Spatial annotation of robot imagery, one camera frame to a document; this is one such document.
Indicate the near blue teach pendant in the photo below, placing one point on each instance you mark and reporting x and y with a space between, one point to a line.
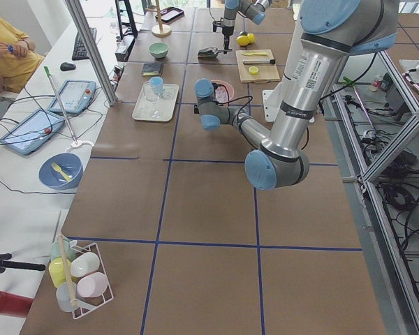
31 133

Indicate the white plastic cup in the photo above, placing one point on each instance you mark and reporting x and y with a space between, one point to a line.
85 264

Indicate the light blue cup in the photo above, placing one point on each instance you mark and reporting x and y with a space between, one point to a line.
156 83

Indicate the white wire cup rack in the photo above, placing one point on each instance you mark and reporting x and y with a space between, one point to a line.
85 305

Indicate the metal ice scoop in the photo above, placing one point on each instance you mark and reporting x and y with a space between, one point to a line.
212 52

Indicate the yellow plastic cup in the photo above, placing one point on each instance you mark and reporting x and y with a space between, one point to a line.
56 271

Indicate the green ceramic bowl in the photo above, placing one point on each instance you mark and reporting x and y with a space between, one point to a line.
159 50

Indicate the pink bowl of ice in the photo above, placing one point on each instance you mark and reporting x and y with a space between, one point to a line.
223 91

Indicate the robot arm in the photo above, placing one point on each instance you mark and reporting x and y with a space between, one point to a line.
332 31
255 11

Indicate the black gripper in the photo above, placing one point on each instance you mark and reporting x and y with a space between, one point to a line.
226 29

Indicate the yellow lemon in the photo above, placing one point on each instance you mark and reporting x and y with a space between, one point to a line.
251 38
243 40

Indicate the green plastic cup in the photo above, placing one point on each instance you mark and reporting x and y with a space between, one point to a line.
55 250

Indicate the dark grey folded cloth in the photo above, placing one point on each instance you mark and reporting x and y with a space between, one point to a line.
152 69

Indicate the blue bowl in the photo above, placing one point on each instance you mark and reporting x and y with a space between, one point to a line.
70 163

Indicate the person in yellow shirt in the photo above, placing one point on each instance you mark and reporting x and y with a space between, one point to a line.
18 58

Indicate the green tipped metal stick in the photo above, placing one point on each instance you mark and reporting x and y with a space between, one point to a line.
75 143

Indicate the lemon half slice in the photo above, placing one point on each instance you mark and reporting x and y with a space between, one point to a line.
253 70

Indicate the yellow plastic fork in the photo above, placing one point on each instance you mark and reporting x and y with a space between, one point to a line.
59 170

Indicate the red cylinder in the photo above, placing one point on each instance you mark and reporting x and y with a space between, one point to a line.
14 305

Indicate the cream serving tray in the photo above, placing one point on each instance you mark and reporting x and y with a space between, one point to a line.
158 109

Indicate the black tripod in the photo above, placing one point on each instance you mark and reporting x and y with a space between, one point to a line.
7 263

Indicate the dark tablet tray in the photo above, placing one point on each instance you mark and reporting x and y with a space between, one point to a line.
170 14

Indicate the steel cylinder rod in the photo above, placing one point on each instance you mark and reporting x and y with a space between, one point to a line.
259 62

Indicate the clear grey plastic cup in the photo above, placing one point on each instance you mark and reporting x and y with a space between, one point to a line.
64 299

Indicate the clear wine glass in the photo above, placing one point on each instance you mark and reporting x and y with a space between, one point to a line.
151 98

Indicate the black keyboard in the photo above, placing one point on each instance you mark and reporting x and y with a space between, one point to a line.
79 49

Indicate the pink plastic cup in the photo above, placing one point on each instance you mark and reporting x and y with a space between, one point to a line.
92 285

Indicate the wooden cutting board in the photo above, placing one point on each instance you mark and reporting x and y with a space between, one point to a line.
266 73

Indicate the blue teach pendant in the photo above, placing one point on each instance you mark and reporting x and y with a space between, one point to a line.
31 133
76 95

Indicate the far blue teach pendant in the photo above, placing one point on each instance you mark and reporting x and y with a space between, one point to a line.
76 95

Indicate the yellow plastic knife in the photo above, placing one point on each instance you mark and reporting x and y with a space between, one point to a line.
252 54

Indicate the black computer mouse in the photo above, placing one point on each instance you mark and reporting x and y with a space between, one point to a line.
67 66

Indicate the aluminium frame post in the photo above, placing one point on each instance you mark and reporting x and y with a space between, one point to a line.
75 9

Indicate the wooden stand with base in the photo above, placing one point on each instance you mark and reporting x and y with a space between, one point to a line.
160 29

